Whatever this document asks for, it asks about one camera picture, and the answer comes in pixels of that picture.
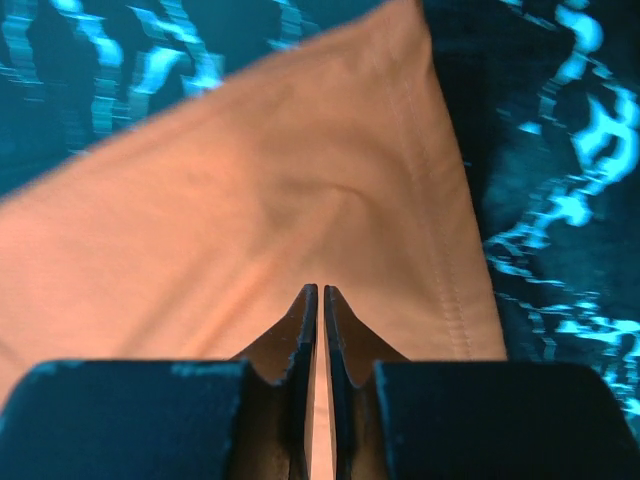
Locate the orange t shirt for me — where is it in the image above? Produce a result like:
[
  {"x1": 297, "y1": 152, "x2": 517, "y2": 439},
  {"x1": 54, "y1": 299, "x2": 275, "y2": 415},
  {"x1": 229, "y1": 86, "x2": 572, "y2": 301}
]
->
[{"x1": 1, "y1": 1, "x2": 506, "y2": 479}]

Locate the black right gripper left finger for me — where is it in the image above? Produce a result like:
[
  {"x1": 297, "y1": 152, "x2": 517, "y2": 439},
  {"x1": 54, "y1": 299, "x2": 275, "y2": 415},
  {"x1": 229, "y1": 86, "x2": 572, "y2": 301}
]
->
[{"x1": 1, "y1": 284, "x2": 318, "y2": 479}]

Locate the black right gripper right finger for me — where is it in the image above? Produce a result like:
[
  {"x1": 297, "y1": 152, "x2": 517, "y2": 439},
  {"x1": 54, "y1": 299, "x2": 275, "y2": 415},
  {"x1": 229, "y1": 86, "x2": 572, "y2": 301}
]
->
[{"x1": 324, "y1": 286, "x2": 639, "y2": 479}]

